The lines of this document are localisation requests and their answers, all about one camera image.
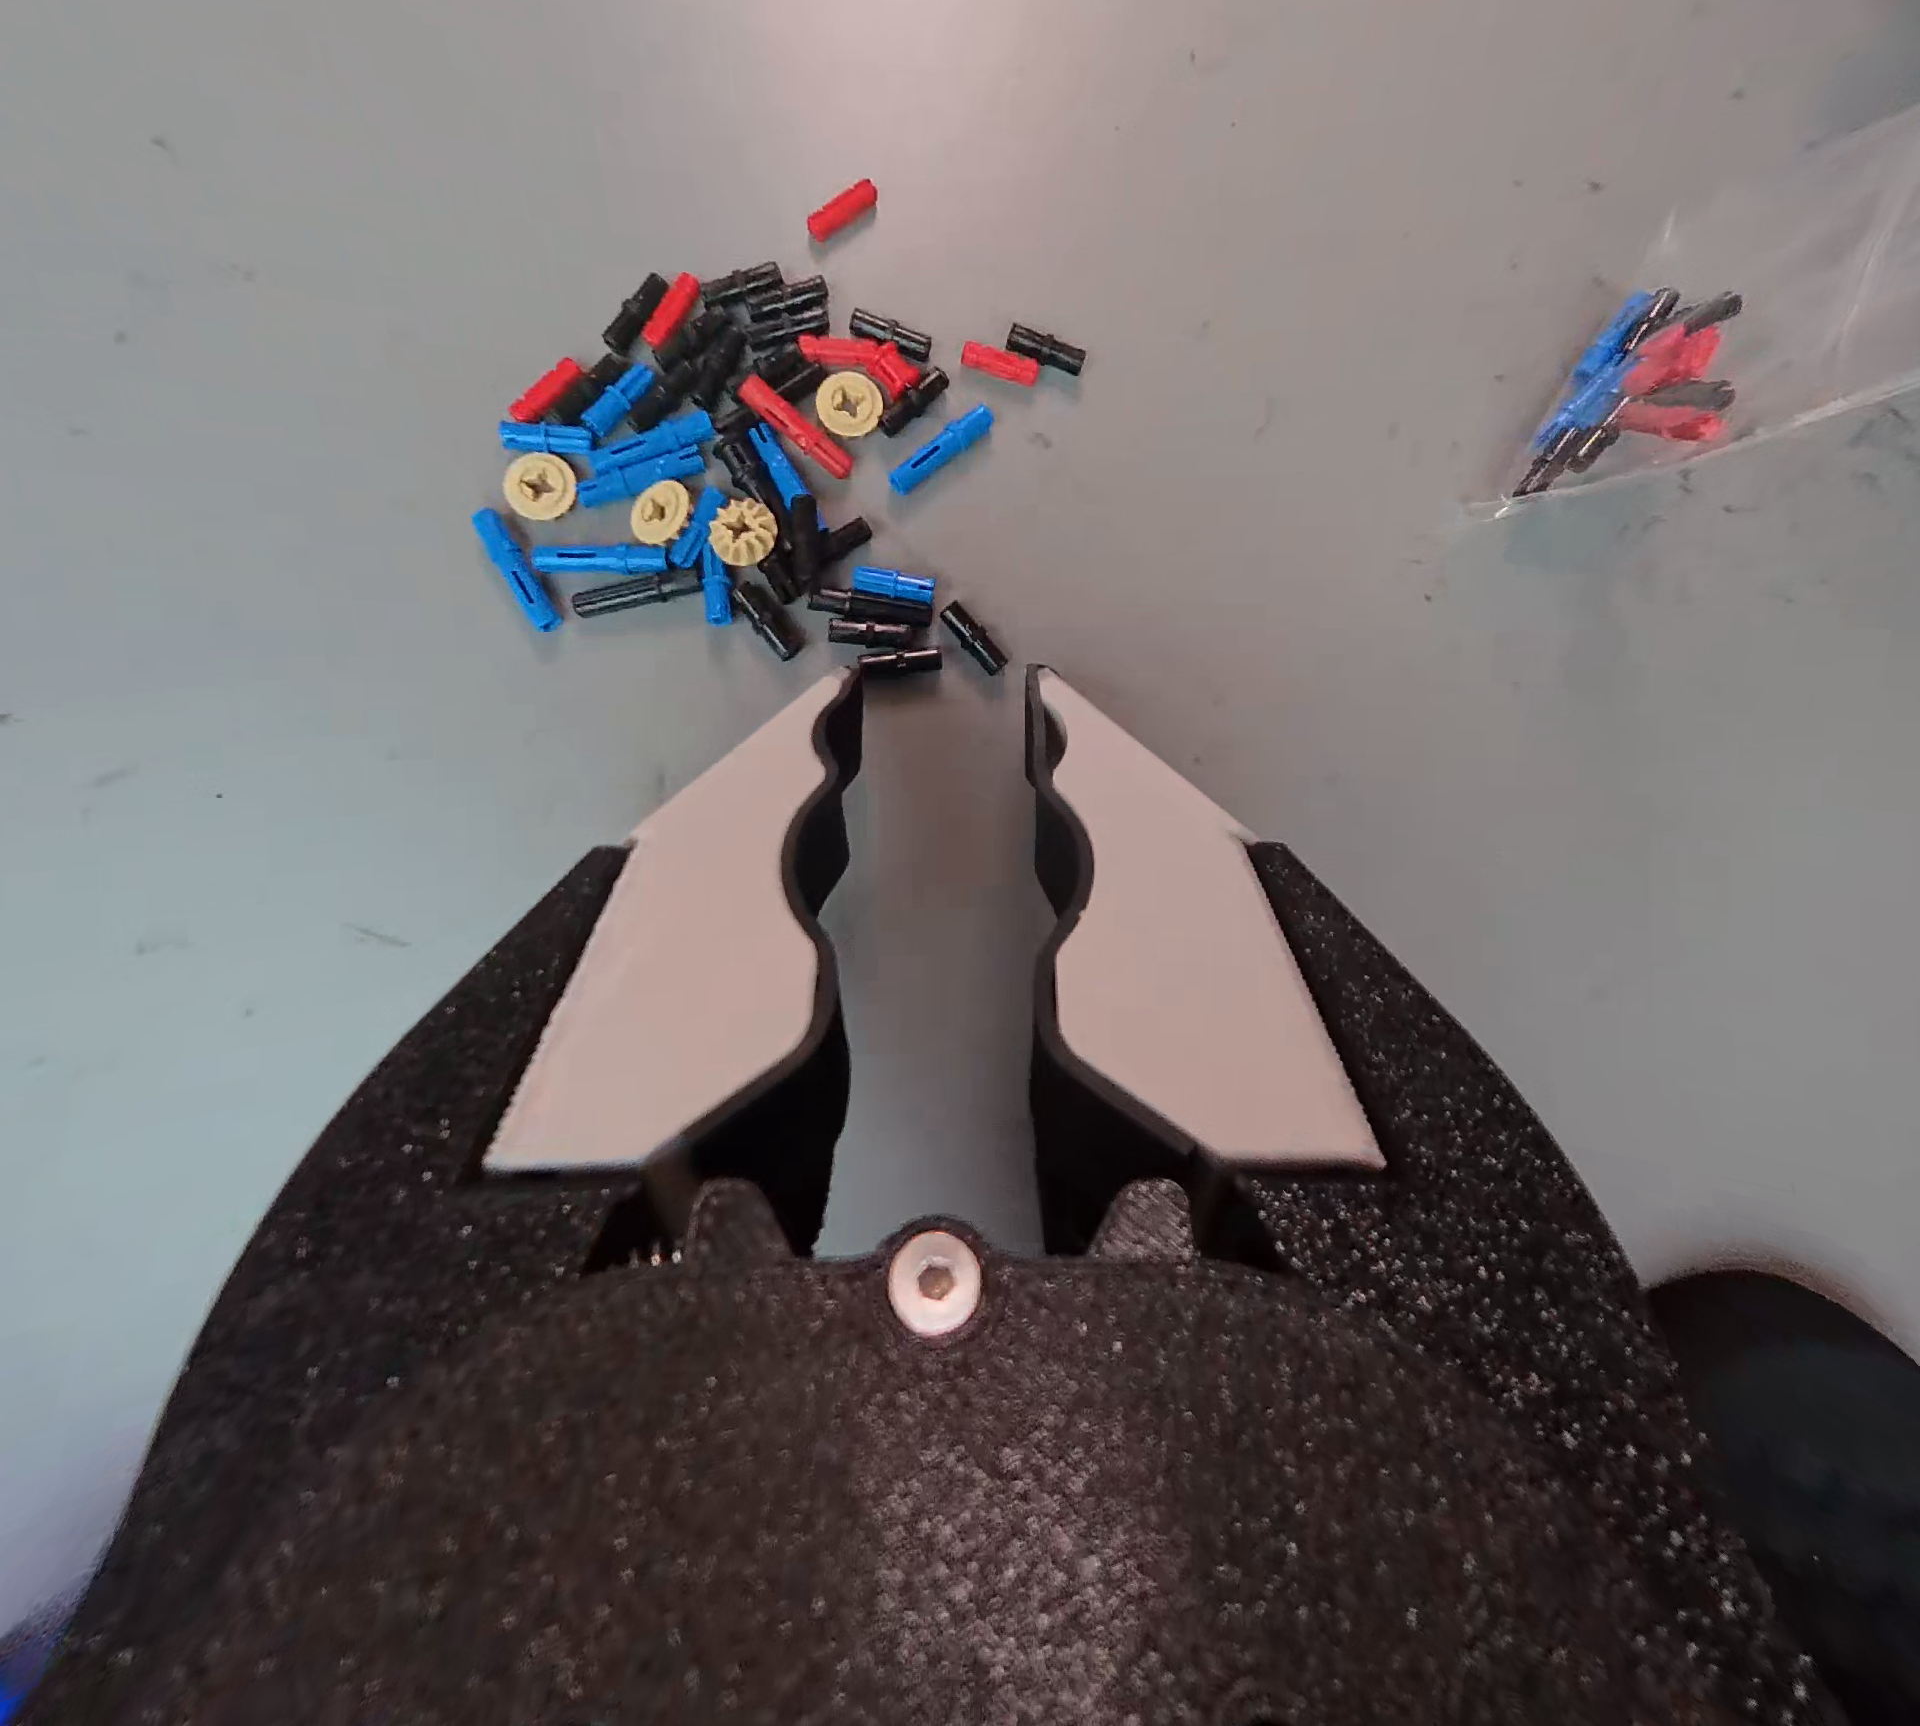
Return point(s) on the grey desk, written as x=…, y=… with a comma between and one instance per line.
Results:
x=301, y=857

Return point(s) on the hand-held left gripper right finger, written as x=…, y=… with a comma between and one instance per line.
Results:
x=1200, y=991

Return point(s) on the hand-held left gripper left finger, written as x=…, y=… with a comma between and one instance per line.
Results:
x=675, y=991

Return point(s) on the clear plastic bag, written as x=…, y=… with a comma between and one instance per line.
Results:
x=1800, y=257

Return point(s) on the bunch of bagged toy pins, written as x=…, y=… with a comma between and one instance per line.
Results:
x=1628, y=385

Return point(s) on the tan toy gear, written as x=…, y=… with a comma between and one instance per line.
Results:
x=536, y=486
x=660, y=510
x=848, y=402
x=740, y=533

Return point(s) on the pile of toy connector pins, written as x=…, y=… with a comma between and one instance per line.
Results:
x=644, y=459

